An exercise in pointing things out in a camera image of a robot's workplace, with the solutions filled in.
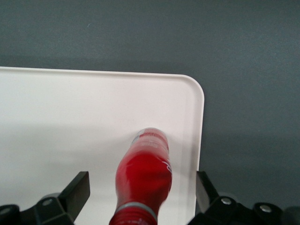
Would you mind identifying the red coke bottle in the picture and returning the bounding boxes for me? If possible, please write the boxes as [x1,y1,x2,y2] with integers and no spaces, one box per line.
[109,127,173,225]

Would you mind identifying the white rectangular tray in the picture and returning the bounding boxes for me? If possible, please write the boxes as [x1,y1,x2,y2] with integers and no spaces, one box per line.
[0,66,205,225]

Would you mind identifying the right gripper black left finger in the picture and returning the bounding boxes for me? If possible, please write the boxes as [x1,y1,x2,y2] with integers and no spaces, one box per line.
[0,171,91,225]

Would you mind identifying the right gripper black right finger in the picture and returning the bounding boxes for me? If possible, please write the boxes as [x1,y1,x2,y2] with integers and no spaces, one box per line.
[192,170,285,225]

